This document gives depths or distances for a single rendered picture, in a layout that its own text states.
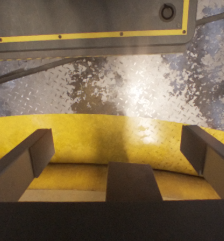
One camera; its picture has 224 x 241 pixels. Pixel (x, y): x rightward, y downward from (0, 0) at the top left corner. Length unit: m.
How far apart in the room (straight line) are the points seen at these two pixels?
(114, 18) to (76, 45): 0.12
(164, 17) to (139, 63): 0.34
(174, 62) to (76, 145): 0.62
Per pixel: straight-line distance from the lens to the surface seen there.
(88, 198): 0.71
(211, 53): 0.91
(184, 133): 0.16
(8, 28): 0.56
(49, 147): 0.16
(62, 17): 0.51
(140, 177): 0.52
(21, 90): 0.92
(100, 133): 0.87
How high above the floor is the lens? 0.80
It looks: 72 degrees down
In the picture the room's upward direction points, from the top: 176 degrees counter-clockwise
